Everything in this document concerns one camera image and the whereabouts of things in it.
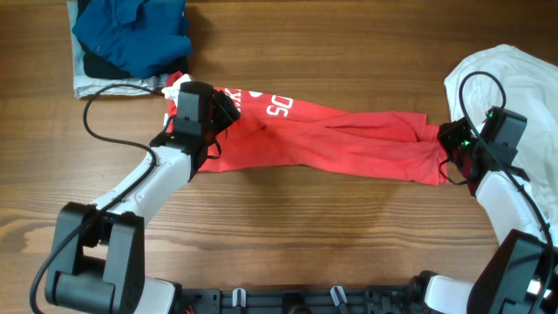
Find black folded garment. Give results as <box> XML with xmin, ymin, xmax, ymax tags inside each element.
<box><xmin>77</xmin><ymin>0</ymin><xmax>190</xmax><ymax>81</ymax></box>

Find white garment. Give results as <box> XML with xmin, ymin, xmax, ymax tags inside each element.
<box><xmin>444</xmin><ymin>44</ymin><xmax>557</xmax><ymax>224</ymax></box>

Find light grey folded garment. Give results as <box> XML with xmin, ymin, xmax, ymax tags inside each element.
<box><xmin>66</xmin><ymin>2</ymin><xmax>169</xmax><ymax>99</ymax></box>

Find white clip on rail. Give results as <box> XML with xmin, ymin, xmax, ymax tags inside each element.
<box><xmin>330</xmin><ymin>285</ymin><xmax>347</xmax><ymax>307</ymax></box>
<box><xmin>231</xmin><ymin>288</ymin><xmax>247</xmax><ymax>308</ymax></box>

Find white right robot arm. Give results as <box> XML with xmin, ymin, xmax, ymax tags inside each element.
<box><xmin>404</xmin><ymin>107</ymin><xmax>557</xmax><ymax>313</ymax></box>

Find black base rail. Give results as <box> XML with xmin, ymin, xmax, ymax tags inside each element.
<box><xmin>181</xmin><ymin>286</ymin><xmax>434</xmax><ymax>314</ymax></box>

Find blue shirt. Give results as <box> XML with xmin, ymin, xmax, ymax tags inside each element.
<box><xmin>71</xmin><ymin>0</ymin><xmax>194</xmax><ymax>80</ymax></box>

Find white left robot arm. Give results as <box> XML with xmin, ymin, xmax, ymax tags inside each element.
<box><xmin>30</xmin><ymin>81</ymin><xmax>241</xmax><ymax>313</ymax></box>

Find red t-shirt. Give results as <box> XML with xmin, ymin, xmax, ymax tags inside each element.
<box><xmin>165</xmin><ymin>71</ymin><xmax>450</xmax><ymax>187</ymax></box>

